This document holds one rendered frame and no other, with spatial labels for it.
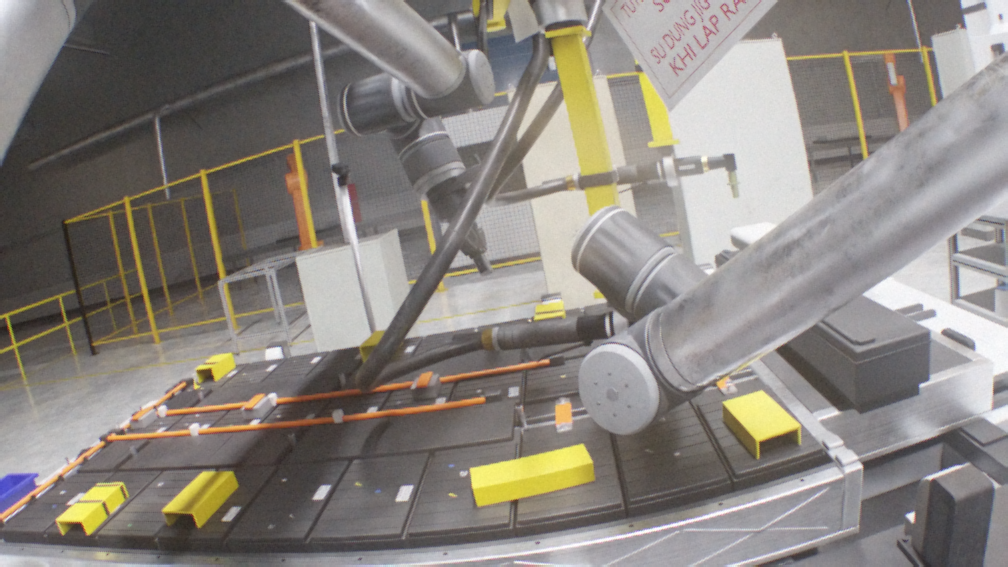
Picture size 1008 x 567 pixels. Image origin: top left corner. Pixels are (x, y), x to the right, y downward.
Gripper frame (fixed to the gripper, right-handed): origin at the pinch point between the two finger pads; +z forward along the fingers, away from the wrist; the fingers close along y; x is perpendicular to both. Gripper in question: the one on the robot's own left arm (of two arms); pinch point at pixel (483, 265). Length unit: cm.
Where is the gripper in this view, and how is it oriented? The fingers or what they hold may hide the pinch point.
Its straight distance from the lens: 136.1
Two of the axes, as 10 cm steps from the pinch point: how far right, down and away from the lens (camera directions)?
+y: -3.5, 0.5, -9.4
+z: 4.5, 8.9, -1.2
